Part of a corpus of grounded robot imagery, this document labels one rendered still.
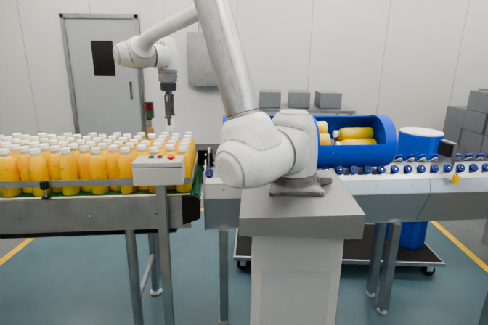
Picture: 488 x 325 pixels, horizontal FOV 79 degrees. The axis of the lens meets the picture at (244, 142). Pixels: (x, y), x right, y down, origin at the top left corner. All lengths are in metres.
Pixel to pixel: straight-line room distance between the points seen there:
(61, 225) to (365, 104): 4.59
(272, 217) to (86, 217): 0.95
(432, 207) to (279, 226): 1.23
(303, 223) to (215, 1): 0.67
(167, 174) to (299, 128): 0.59
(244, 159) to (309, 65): 4.26
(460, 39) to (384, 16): 1.23
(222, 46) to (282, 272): 0.74
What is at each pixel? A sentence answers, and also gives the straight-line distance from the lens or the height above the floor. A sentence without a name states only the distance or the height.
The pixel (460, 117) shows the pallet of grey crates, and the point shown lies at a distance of 5.11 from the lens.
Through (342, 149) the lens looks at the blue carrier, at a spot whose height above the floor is 1.09.
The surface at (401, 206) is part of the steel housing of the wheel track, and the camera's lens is 1.86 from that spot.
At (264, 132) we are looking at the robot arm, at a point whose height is 1.31.
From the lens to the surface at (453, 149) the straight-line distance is 1.99.
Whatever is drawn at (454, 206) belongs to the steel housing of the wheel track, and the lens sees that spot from 2.06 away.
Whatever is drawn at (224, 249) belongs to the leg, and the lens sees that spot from 1.71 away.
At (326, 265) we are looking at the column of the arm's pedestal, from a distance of 1.08.
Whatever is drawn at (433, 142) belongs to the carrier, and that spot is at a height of 0.99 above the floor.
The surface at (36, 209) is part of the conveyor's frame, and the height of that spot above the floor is 0.85.
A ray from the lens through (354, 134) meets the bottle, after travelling 1.72.
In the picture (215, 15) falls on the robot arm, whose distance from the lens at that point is 0.89.
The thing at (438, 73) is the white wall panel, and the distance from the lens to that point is 5.70.
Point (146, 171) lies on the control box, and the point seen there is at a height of 1.06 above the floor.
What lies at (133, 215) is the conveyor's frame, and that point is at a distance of 1.50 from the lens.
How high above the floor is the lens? 1.49
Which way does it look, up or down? 15 degrees down
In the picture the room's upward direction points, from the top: 1 degrees clockwise
